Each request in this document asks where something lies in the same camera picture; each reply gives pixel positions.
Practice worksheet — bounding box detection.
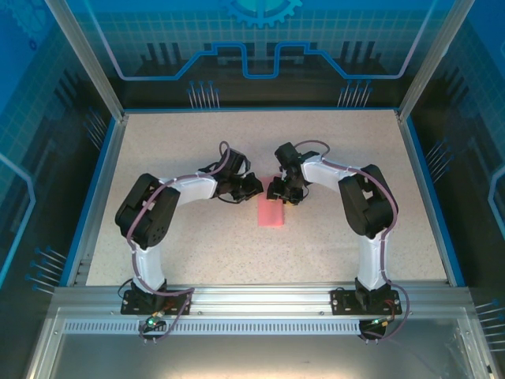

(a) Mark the blue printed gear panel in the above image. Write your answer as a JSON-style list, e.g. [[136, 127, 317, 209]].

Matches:
[[65, 0, 451, 110]]

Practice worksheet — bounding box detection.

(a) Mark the small connector board with LED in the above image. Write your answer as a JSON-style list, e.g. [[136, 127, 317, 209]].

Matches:
[[142, 310, 166, 331], [368, 315, 397, 329]]

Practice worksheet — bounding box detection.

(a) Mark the grey metal tray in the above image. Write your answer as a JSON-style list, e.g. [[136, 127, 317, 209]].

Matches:
[[23, 307, 500, 379]]

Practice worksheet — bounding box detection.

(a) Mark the blue printed side panel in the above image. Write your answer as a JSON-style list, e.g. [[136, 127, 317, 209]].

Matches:
[[0, 0, 119, 379], [402, 0, 505, 379]]

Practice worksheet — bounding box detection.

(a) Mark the wide aluminium frame rail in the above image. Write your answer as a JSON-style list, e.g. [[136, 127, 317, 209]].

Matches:
[[50, 280, 474, 317]]

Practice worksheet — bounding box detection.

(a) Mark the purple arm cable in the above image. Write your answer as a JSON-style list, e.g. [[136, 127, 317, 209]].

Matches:
[[295, 141, 410, 344], [125, 141, 232, 344]]

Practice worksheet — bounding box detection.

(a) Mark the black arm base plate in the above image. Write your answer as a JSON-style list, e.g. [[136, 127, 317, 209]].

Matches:
[[120, 289, 193, 316], [330, 287, 403, 316]]

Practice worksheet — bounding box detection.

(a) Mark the aluminium side rail blue trim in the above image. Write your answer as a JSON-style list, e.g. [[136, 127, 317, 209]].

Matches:
[[395, 110, 467, 288], [58, 114, 129, 288]]

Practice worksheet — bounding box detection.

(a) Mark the slotted metal cable duct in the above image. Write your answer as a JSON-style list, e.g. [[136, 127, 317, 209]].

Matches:
[[62, 320, 366, 336]]

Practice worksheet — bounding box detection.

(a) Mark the aluminium frame post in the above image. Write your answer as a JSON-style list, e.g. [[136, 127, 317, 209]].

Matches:
[[43, 0, 129, 122], [396, 0, 474, 122]]

